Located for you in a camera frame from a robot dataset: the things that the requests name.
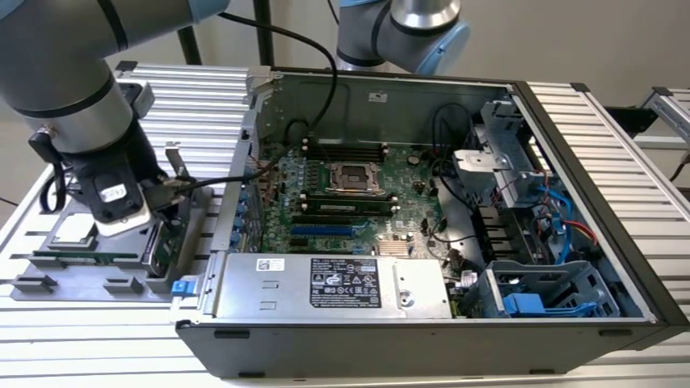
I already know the open grey PC case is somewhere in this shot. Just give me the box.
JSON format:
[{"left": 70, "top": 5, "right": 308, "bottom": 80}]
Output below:
[{"left": 169, "top": 64, "right": 690, "bottom": 381}]

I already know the green Dell motherboard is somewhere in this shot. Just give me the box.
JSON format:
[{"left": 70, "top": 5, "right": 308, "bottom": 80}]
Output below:
[{"left": 252, "top": 141, "right": 448, "bottom": 259}]

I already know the RAM stick with white label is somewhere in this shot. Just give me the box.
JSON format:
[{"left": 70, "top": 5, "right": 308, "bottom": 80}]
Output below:
[{"left": 305, "top": 200, "right": 400, "bottom": 215}]

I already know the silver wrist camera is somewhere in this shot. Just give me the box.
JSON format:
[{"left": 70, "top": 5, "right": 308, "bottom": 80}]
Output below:
[{"left": 114, "top": 79, "right": 156, "bottom": 121}]

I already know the black stand pole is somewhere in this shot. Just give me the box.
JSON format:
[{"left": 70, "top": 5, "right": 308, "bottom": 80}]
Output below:
[
  {"left": 252, "top": 0, "right": 276, "bottom": 68},
  {"left": 176, "top": 23, "right": 204, "bottom": 65}
]

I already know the silver finned chipset heatsink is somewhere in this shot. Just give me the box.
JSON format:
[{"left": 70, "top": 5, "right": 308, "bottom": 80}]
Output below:
[{"left": 376, "top": 240, "right": 413, "bottom": 258}]

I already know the blue data wire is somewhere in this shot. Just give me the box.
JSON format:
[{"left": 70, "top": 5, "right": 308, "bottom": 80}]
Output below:
[{"left": 535, "top": 183, "right": 578, "bottom": 264}]

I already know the silver CPU chip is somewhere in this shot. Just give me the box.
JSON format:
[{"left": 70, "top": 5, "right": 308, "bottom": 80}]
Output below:
[{"left": 56, "top": 213, "right": 101, "bottom": 243}]

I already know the green Nvidia Quadro graphics card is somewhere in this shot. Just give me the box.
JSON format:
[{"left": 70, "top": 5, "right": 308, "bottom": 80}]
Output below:
[{"left": 142, "top": 141, "right": 201, "bottom": 280}]

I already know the blue plastic disk caddy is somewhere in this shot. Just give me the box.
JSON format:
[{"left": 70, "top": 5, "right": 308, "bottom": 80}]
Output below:
[{"left": 503, "top": 293, "right": 598, "bottom": 319}]

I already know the silver power supply unit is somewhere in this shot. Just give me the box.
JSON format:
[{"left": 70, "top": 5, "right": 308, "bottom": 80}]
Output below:
[{"left": 212, "top": 252, "right": 453, "bottom": 320}]

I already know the bare green RAM stick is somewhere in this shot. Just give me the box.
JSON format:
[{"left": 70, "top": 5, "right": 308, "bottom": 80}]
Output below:
[{"left": 30, "top": 250, "right": 141, "bottom": 266}]

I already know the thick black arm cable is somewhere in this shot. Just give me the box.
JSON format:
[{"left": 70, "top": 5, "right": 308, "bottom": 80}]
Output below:
[{"left": 160, "top": 11, "right": 340, "bottom": 193}]

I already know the grey metal drive cage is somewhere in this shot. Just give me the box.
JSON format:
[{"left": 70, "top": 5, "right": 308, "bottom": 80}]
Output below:
[{"left": 460, "top": 258, "right": 620, "bottom": 320}]

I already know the black expansion slot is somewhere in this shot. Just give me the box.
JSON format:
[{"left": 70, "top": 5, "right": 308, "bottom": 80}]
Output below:
[{"left": 293, "top": 213, "right": 351, "bottom": 226}]

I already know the red wire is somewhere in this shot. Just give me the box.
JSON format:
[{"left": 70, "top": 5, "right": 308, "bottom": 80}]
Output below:
[{"left": 568, "top": 219, "right": 600, "bottom": 247}]

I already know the grey plastic parts rack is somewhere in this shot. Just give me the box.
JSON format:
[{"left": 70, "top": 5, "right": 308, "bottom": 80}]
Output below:
[{"left": 9, "top": 177, "right": 221, "bottom": 302}]

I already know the black looped wire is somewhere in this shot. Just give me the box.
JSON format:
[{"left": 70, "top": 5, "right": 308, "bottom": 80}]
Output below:
[{"left": 429, "top": 103, "right": 471, "bottom": 162}]

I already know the metal CPU socket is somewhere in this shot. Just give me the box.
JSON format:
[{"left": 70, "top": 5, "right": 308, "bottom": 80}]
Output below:
[{"left": 323, "top": 161, "right": 381, "bottom": 195}]

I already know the silver metal drive bay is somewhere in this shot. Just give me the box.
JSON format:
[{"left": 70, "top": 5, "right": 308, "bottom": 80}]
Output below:
[{"left": 451, "top": 99, "right": 546, "bottom": 207}]

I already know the blue expansion slot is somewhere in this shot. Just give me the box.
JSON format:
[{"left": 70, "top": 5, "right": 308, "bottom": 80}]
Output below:
[{"left": 292, "top": 225, "right": 355, "bottom": 239}]

